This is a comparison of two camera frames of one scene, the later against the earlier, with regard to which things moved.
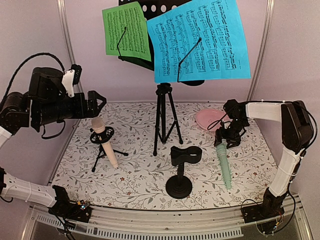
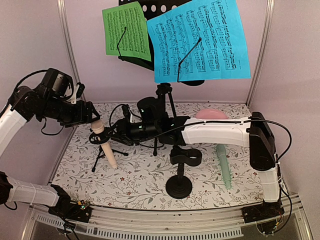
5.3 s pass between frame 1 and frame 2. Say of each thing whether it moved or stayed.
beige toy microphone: stayed
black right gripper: moved
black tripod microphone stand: stayed
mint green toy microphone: stayed
